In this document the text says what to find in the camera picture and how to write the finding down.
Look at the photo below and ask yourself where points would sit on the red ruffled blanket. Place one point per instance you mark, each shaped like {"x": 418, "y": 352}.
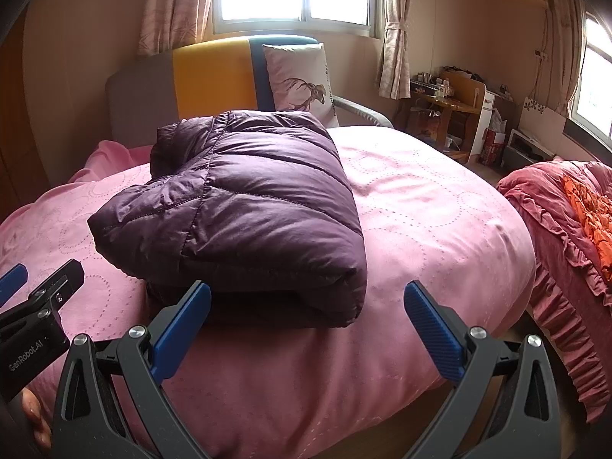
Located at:
{"x": 550, "y": 248}

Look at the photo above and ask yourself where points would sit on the grey padded bed rail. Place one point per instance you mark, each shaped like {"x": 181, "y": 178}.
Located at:
{"x": 363, "y": 114}

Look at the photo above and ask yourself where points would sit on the deer print pillow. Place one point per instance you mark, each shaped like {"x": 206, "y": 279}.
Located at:
{"x": 296, "y": 81}

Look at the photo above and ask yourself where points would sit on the wooden desk with shelf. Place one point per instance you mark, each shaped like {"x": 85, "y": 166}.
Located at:
{"x": 454, "y": 105}

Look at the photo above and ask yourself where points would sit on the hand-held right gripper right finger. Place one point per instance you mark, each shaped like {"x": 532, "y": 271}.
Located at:
{"x": 437, "y": 325}

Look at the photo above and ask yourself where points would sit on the person's left hand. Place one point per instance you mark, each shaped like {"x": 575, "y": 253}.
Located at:
{"x": 36, "y": 411}

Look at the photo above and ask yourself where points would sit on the orange quilted cloth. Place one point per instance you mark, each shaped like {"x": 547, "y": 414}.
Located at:
{"x": 590, "y": 220}

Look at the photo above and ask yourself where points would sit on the orange plastic bag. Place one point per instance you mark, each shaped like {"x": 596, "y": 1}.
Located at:
{"x": 428, "y": 126}

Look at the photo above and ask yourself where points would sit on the purple puffer jacket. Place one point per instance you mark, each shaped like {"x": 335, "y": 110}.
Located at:
{"x": 248, "y": 210}

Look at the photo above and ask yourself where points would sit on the grey storage box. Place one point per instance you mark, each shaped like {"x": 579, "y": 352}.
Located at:
{"x": 526, "y": 150}

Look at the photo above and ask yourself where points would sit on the grey yellow blue headboard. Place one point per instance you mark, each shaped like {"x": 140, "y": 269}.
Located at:
{"x": 210, "y": 76}

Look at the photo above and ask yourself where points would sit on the pink side window curtain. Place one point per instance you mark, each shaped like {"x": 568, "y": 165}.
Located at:
{"x": 566, "y": 43}

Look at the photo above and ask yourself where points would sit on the red paper bag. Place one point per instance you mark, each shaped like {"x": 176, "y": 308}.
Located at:
{"x": 492, "y": 148}

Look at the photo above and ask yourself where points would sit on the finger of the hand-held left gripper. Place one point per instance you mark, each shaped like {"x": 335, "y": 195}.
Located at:
{"x": 62, "y": 287}
{"x": 12, "y": 282}

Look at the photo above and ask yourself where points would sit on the wooden wardrobe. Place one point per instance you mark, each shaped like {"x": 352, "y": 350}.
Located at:
{"x": 19, "y": 129}

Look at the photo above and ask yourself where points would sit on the small side window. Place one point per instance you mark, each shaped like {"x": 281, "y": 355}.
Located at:
{"x": 597, "y": 81}

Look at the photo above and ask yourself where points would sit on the flower print cardboard board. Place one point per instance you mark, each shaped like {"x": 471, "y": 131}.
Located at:
{"x": 540, "y": 112}

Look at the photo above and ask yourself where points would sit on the white cabinet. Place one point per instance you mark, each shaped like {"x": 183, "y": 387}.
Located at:
{"x": 497, "y": 105}

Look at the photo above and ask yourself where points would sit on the pink tied curtain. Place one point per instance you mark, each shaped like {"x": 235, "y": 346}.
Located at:
{"x": 394, "y": 48}

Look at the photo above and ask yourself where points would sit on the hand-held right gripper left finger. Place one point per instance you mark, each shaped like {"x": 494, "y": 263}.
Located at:
{"x": 181, "y": 320}

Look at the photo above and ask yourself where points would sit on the bed with pink cover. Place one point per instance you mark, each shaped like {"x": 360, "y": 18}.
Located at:
{"x": 430, "y": 229}

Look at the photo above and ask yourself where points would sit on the pink star print curtain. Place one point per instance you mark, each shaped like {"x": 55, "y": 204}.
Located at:
{"x": 177, "y": 5}

